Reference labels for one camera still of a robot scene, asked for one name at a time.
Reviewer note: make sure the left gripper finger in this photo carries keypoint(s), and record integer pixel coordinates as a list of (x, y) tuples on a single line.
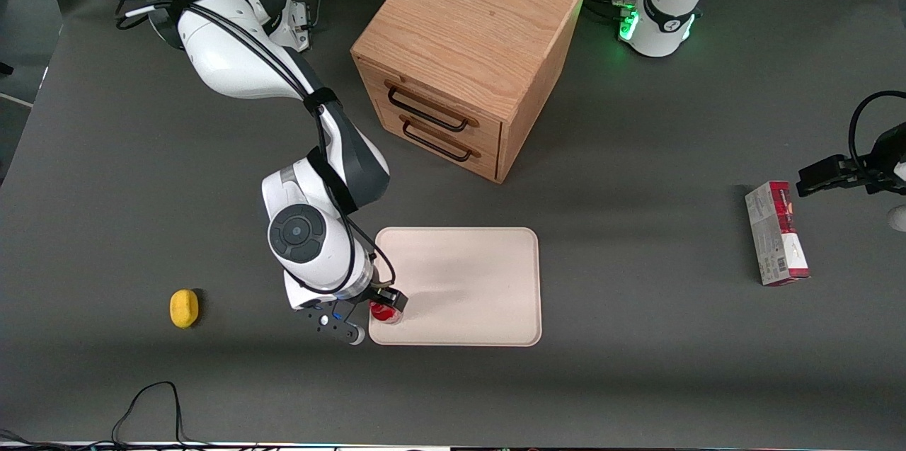
[(899, 219)]

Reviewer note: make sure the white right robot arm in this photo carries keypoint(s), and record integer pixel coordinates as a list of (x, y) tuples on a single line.
[(226, 61)]

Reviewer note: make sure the beige rectangular tray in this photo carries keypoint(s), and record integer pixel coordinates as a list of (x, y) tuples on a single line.
[(467, 288)]

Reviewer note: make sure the small red coke bottle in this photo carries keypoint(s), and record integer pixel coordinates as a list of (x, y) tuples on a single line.
[(384, 316)]

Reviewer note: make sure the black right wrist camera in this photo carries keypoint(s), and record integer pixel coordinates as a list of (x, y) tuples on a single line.
[(391, 297)]

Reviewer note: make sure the red and white carton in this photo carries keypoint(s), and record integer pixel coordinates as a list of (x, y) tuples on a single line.
[(775, 235)]

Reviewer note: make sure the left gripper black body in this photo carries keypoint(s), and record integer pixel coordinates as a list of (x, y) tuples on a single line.
[(885, 157)]

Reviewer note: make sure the yellow lemon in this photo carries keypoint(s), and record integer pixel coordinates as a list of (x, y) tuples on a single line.
[(185, 309)]

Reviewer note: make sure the wooden drawer front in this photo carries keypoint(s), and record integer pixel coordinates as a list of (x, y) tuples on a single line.
[(488, 157), (488, 132)]

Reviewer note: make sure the wooden drawer cabinet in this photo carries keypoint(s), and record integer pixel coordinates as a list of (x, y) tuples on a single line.
[(467, 19)]

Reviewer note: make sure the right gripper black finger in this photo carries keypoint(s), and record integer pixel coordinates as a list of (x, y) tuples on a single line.
[(347, 332)]

